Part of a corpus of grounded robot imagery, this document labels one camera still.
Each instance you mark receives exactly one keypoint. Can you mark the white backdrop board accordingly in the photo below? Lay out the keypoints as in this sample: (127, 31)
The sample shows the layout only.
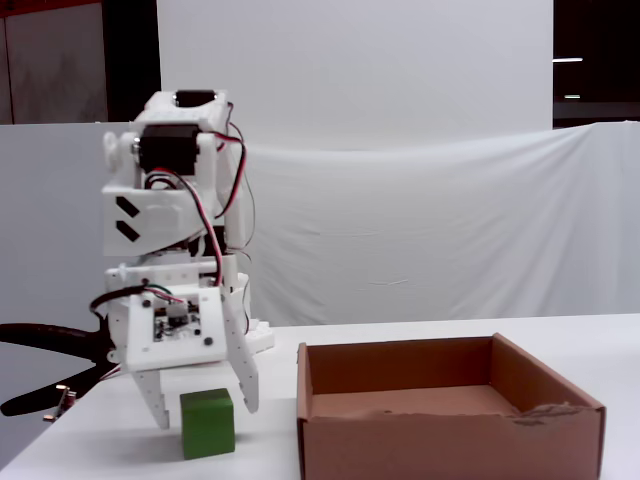
(350, 65)

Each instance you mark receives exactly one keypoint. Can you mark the large black spring clamp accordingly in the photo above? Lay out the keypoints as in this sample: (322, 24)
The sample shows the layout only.
(50, 337)

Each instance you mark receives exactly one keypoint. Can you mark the green cube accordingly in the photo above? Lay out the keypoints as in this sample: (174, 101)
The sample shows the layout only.
(207, 430)

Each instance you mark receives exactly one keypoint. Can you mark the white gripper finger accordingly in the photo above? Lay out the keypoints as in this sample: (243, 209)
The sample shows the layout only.
(152, 395)
(242, 360)

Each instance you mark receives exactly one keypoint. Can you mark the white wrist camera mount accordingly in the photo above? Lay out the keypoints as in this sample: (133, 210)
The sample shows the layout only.
(140, 345)

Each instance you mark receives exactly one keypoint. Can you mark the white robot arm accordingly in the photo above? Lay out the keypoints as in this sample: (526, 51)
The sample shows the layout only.
(150, 220)

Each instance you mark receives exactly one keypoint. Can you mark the grey partition panel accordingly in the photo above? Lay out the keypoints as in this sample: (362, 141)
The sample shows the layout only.
(50, 225)

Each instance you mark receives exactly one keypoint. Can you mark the brown cardboard box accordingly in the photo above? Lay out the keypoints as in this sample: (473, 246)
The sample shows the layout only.
(450, 450)

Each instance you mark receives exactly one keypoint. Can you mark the white backdrop cloth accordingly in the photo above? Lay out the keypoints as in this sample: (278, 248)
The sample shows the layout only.
(425, 225)

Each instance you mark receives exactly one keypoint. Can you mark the brown wooden panel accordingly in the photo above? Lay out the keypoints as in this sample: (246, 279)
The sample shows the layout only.
(50, 65)

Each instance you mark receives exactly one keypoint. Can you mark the metal table clamp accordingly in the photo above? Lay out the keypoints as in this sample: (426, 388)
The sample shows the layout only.
(61, 400)

